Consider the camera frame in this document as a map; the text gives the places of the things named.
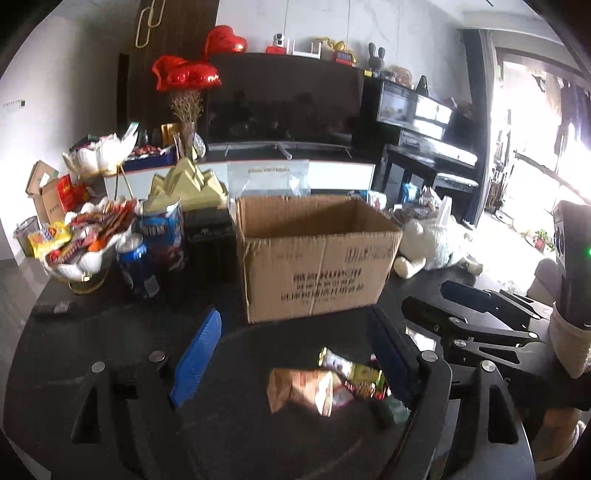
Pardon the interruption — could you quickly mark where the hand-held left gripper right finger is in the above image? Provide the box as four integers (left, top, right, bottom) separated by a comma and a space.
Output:
367, 307, 520, 444

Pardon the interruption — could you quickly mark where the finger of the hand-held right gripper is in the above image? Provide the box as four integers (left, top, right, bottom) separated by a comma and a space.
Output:
401, 295, 541, 354
440, 280, 552, 329

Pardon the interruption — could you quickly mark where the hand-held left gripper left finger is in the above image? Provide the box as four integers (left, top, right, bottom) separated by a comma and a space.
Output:
69, 308, 223, 444

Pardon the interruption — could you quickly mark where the yellow green snack packet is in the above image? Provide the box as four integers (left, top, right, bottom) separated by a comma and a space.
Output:
318, 347, 386, 388

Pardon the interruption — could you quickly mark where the orange snack packet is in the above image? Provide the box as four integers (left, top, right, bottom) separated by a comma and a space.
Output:
268, 368, 342, 417

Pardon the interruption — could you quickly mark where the brown cardboard box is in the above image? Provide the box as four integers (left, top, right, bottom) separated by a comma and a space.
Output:
235, 194, 403, 324

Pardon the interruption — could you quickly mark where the person's right forearm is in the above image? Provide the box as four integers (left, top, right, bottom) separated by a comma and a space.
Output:
547, 310, 591, 380

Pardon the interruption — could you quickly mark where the white plush toy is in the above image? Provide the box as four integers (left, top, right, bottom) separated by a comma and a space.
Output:
393, 196, 483, 280

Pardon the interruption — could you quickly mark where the dark patterned snack bowl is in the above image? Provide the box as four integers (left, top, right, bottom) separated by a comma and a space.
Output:
369, 189, 444, 224

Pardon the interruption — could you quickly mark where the blue soda can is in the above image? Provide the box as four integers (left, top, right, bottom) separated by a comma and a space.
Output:
115, 233, 160, 298

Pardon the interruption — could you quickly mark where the black ornament base box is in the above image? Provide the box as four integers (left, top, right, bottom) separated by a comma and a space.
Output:
182, 208, 241, 283

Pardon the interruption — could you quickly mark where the black piano bench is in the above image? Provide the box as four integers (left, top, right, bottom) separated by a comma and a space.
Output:
434, 173, 480, 227

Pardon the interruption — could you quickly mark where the blue snack canister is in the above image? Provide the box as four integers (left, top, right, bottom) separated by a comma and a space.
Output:
139, 196, 188, 273

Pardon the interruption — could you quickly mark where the white flower-shaped bowl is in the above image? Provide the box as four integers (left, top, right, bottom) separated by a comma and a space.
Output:
62, 122, 139, 178
44, 226, 139, 295

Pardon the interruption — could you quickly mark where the pile of snack packets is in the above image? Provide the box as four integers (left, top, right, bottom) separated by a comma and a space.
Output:
28, 196, 139, 266

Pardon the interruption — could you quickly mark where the white television cabinet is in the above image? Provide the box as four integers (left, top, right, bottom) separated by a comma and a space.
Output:
104, 152, 377, 200

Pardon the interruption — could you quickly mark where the dark blue curtain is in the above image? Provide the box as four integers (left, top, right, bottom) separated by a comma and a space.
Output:
462, 28, 500, 224

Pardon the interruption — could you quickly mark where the black upright piano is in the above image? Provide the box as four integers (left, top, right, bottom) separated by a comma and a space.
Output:
360, 76, 481, 227

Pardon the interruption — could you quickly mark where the clear plastic bag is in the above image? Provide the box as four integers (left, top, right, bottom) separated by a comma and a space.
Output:
226, 159, 311, 198

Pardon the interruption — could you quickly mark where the blue tray of sweets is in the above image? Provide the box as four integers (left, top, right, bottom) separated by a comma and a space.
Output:
124, 144, 179, 172

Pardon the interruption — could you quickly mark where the red box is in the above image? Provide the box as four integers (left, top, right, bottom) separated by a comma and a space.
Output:
55, 174, 92, 209

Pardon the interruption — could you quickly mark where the grey trash can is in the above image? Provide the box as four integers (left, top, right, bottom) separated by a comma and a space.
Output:
14, 216, 41, 258

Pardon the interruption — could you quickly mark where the brown carton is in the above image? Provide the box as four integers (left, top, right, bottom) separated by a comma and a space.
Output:
25, 160, 70, 227

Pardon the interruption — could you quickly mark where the dried flower bouquet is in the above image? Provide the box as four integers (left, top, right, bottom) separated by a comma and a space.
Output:
171, 90, 204, 158

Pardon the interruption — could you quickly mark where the grey bunny figure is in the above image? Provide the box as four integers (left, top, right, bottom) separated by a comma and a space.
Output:
367, 42, 389, 75

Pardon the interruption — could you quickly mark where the black television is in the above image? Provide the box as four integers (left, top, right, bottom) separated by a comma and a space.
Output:
205, 53, 365, 149

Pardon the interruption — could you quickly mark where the yellow toy telephone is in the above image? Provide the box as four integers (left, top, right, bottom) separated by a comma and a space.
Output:
323, 37, 358, 66

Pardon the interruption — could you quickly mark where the red heart balloon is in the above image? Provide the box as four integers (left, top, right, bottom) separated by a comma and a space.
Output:
152, 55, 221, 92
203, 25, 247, 58

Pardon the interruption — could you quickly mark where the white router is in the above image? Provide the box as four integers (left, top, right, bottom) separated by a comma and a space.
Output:
286, 39, 322, 59

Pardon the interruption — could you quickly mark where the gold clip wall decoration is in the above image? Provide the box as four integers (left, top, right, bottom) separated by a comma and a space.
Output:
135, 0, 167, 48

